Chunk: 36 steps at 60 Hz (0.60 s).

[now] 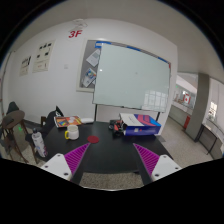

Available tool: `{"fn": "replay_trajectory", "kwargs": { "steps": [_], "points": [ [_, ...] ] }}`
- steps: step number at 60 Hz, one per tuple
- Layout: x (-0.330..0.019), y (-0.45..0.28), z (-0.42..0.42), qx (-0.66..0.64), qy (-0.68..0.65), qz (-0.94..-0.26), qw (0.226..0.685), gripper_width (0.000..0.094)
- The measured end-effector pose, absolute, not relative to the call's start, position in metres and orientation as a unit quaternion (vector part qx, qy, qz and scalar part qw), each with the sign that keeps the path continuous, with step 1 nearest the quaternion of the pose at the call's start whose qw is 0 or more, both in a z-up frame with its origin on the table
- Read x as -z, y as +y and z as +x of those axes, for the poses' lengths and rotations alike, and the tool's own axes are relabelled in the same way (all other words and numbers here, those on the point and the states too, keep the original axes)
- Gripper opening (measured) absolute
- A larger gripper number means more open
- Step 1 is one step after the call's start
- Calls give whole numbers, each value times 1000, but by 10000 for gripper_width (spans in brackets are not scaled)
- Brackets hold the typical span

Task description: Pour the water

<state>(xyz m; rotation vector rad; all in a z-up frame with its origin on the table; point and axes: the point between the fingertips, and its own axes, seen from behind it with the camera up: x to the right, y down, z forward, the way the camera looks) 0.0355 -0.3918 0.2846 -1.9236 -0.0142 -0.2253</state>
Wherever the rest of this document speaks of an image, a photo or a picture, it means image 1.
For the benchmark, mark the round brown side table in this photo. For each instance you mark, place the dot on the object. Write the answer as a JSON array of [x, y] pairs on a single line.
[[8, 123]]

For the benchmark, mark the red black small device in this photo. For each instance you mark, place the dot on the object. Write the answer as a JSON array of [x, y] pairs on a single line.
[[116, 127]]

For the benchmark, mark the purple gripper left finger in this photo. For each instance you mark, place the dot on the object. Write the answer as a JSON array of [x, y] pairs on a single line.
[[67, 166]]

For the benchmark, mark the white flat object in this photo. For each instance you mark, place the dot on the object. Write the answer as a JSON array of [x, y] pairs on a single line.
[[87, 120]]

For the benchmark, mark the large whiteboard on stand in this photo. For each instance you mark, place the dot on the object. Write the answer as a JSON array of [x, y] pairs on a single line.
[[132, 79]]

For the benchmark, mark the clear plastic water bottle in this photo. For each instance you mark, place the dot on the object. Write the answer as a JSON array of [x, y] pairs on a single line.
[[39, 143]]

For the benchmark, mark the white mug yellow handle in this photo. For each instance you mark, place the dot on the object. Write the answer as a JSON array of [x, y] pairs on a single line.
[[72, 132]]

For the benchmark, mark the red 3F wall sign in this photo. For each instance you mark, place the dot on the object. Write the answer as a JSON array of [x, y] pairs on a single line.
[[74, 34]]

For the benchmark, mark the red round coaster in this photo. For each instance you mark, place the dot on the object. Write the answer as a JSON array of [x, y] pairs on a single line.
[[93, 139]]

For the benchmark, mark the blue white cardboard box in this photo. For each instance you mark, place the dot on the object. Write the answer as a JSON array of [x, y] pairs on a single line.
[[139, 125]]

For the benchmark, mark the colourful book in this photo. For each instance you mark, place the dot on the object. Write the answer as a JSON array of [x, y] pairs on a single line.
[[62, 122]]

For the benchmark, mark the small white wall poster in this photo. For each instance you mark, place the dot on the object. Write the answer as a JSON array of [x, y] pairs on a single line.
[[25, 66]]

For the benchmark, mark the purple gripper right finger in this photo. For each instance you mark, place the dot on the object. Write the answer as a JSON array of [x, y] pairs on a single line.
[[157, 166]]

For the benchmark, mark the black table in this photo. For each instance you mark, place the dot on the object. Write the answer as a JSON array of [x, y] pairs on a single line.
[[111, 155]]

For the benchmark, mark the black chair with jacket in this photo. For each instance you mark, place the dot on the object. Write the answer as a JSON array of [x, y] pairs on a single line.
[[47, 123]]

